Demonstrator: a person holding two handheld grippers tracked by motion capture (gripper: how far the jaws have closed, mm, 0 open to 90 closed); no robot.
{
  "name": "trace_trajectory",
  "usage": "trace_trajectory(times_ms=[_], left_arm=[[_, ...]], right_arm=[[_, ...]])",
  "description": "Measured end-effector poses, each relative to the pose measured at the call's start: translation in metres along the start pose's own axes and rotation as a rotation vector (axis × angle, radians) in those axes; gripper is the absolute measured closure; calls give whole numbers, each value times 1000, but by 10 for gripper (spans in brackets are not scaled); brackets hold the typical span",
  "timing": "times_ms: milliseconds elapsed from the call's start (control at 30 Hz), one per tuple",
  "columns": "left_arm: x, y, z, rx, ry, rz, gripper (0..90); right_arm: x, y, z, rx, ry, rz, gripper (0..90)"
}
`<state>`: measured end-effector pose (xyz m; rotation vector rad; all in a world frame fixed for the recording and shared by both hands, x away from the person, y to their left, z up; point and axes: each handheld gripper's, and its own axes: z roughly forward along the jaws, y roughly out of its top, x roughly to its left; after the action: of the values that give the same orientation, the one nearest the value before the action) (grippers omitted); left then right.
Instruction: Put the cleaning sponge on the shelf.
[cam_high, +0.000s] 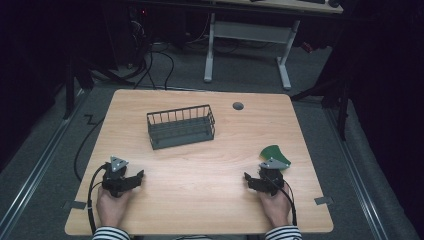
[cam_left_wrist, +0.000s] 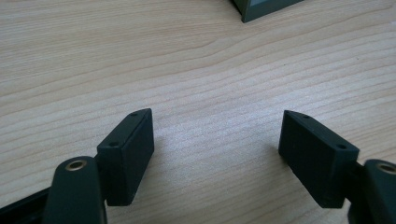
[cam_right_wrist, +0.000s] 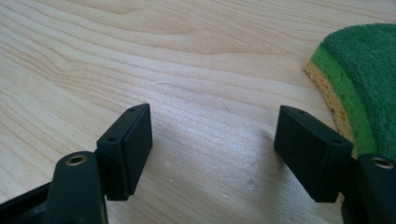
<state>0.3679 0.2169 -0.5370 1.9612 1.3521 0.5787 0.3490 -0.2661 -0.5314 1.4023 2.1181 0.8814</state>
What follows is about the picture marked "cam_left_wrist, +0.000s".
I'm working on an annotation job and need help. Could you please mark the dark green box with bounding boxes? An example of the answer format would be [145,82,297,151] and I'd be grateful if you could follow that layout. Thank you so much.
[231,0,304,23]

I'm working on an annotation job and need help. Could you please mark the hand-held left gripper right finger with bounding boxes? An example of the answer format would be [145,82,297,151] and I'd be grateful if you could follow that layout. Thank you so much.
[277,109,361,209]

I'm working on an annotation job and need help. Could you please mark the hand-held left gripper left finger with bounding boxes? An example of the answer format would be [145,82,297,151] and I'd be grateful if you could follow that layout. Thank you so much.
[96,107,155,207]

